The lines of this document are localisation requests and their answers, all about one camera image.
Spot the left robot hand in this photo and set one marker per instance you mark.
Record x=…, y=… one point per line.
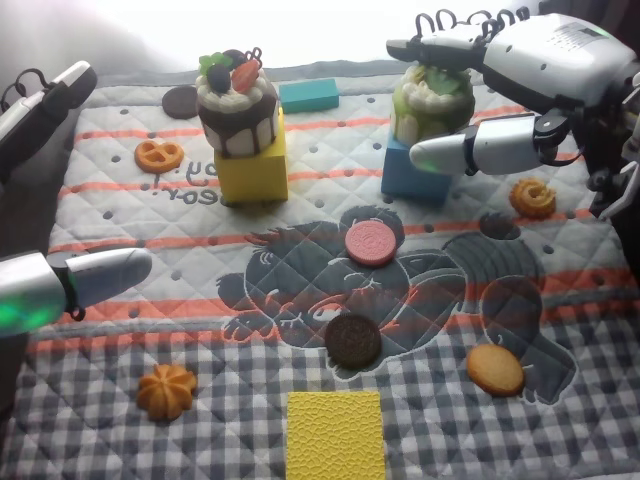
x=100, y=272

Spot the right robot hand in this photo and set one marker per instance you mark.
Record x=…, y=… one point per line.
x=550, y=55

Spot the green cream toy cake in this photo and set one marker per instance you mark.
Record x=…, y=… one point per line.
x=435, y=105

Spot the chocolate drip toy cake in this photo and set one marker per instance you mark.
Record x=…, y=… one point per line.
x=235, y=115

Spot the yellow foam cube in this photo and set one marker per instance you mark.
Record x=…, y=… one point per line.
x=255, y=180
x=335, y=435

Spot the blue foam cube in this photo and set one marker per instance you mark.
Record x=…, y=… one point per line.
x=415, y=175

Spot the grey quilt with bear print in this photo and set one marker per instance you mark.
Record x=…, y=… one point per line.
x=200, y=250

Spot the orange pretzel-shaped cookie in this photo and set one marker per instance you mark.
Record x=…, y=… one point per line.
x=157, y=156

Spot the orange flower-shaped cookie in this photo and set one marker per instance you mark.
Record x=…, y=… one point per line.
x=166, y=392

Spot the golden swirl butter cookie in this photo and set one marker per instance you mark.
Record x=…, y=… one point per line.
x=532, y=197

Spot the dark chocolate sandwich cookie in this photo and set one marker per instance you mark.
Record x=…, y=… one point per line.
x=353, y=342
x=180, y=102

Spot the teal foam block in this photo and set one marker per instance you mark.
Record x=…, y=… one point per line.
x=309, y=96

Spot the pink sandwich cookie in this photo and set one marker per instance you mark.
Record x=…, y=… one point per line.
x=371, y=244

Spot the tan round plain biscuit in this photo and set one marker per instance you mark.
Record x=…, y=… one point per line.
x=496, y=370

